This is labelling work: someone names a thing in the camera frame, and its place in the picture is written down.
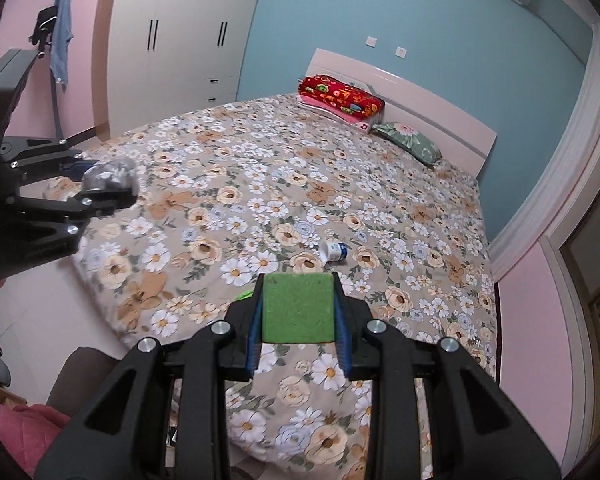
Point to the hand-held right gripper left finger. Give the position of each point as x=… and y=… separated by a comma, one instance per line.
x=254, y=332

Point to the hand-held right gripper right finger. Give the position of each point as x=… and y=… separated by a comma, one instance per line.
x=342, y=335

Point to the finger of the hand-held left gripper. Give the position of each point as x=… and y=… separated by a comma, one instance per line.
x=105, y=200
x=77, y=169

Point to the clear plastic wrap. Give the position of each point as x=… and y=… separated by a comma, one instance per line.
x=110, y=172

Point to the dark green cube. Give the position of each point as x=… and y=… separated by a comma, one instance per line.
x=297, y=310

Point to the white bottle, blue label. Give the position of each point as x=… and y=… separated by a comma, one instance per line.
x=335, y=252

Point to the blue hanging shirt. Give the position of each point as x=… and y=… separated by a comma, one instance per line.
x=61, y=35

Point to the black clothes stand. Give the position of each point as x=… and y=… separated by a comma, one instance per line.
x=44, y=22

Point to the floral bed cover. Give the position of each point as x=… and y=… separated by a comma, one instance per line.
x=280, y=185

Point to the person's left leg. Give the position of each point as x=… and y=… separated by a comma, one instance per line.
x=80, y=380

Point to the white wardrobe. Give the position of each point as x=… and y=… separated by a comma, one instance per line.
x=180, y=10

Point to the green floral pillow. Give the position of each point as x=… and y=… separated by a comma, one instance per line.
x=407, y=140

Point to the pink folded cloth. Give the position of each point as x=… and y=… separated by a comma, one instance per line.
x=352, y=121

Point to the red patterned pillow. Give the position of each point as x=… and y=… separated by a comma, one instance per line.
x=340, y=95

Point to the white bed headboard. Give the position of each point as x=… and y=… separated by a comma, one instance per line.
x=430, y=105

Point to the pink quilted garment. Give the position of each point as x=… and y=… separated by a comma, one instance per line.
x=20, y=435

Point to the dark window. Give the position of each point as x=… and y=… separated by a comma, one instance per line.
x=595, y=310

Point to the white arched wall trim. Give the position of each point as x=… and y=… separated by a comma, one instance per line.
x=570, y=160

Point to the white wall socket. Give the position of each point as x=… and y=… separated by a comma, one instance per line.
x=401, y=51
x=371, y=40

